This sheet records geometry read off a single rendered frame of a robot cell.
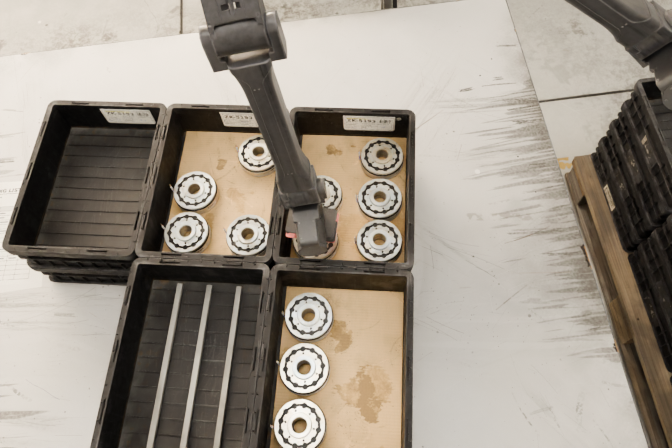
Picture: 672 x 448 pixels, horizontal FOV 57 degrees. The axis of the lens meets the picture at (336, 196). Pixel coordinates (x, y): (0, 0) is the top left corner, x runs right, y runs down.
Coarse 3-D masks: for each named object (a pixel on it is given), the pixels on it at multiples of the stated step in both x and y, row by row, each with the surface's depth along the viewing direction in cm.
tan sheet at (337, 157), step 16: (304, 144) 154; (320, 144) 153; (336, 144) 153; (352, 144) 153; (400, 144) 152; (320, 160) 151; (336, 160) 151; (352, 160) 151; (336, 176) 149; (352, 176) 149; (368, 176) 149; (400, 176) 148; (352, 192) 147; (352, 208) 145; (352, 224) 143; (400, 224) 143; (352, 240) 141; (336, 256) 140; (352, 256) 140; (400, 256) 139
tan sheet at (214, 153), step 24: (192, 144) 155; (216, 144) 155; (240, 144) 154; (192, 168) 152; (216, 168) 152; (240, 168) 151; (240, 192) 148; (264, 192) 148; (216, 216) 146; (264, 216) 145; (216, 240) 143
